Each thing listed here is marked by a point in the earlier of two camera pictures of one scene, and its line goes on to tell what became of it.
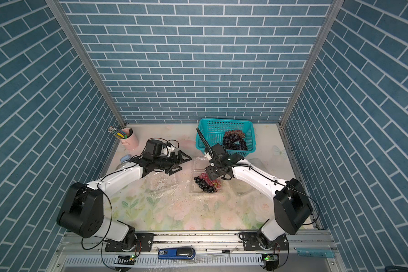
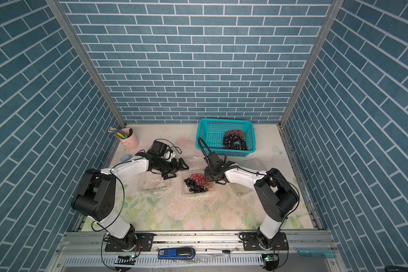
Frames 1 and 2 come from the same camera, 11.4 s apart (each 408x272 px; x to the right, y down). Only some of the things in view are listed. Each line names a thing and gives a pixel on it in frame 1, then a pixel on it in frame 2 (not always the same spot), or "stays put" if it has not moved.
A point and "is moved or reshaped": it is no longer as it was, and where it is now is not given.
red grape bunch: (213, 182) is moved or reshaped
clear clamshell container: (200, 182) to (186, 174)
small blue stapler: (124, 158) stays put
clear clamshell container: (243, 189) stays put
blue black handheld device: (176, 253) stays put
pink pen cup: (131, 143) stays put
